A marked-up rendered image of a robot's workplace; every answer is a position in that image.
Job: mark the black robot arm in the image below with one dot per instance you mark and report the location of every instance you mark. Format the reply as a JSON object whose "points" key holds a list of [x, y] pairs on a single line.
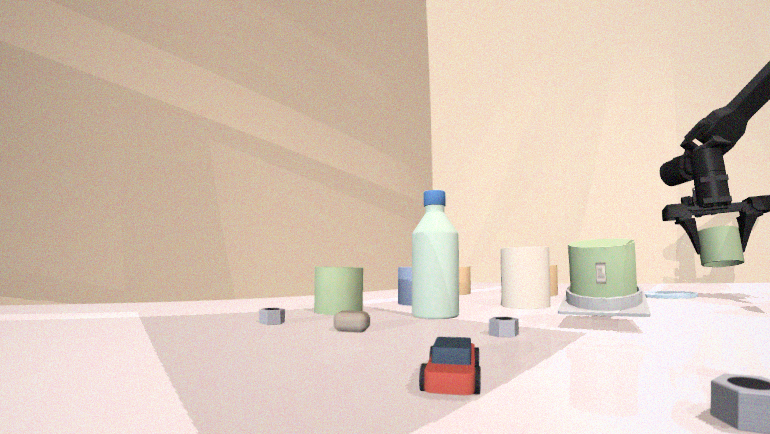
{"points": [[718, 133]]}

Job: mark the red toy car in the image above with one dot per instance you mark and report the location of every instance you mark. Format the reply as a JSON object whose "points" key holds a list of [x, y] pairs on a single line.
{"points": [[453, 367]]}

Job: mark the grey hex nut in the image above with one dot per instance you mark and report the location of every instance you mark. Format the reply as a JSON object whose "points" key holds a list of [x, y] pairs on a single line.
{"points": [[504, 326], [742, 401], [272, 316]]}

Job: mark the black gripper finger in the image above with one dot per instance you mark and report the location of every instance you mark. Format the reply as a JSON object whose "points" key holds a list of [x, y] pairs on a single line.
{"points": [[689, 226], [746, 223]]}

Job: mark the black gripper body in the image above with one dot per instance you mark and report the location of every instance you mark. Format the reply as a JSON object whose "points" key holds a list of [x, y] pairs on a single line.
{"points": [[712, 191]]}

